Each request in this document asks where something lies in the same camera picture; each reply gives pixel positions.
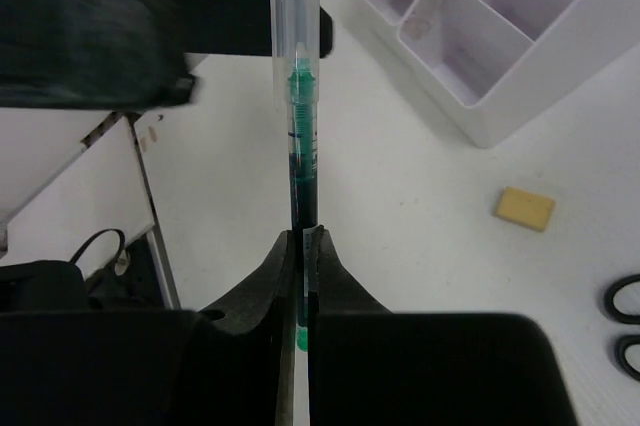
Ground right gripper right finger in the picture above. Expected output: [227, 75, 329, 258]
[306, 226, 389, 425]

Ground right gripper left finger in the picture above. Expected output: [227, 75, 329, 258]
[201, 231, 297, 425]

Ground yellow eraser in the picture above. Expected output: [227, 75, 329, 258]
[493, 187, 556, 232]

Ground black handled scissors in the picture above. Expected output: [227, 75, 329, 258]
[601, 273, 640, 381]

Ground green gel pen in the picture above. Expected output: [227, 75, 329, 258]
[270, 0, 321, 352]

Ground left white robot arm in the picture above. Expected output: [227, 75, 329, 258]
[1, 0, 272, 111]

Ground white compartment organizer box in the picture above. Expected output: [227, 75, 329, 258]
[357, 0, 639, 148]

